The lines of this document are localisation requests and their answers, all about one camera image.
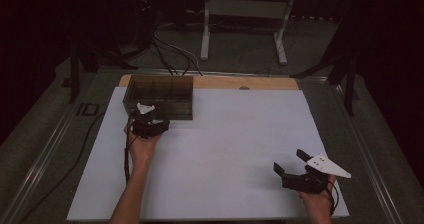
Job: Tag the person's left hand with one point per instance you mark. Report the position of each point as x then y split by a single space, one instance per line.
141 150

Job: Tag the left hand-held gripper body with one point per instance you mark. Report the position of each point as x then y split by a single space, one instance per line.
148 125

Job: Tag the white metal stand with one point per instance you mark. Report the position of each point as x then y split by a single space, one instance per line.
245 8

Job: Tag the person's right hand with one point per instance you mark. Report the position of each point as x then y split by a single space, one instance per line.
320 202

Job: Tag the dark equipment with red light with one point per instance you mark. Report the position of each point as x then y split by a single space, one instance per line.
136 17

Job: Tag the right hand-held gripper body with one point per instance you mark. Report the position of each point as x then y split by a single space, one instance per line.
310 182

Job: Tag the black tripod stand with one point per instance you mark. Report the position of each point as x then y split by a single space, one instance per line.
75 70
348 80

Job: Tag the smoky transparent drawer organizer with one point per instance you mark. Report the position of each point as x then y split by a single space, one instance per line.
166 94

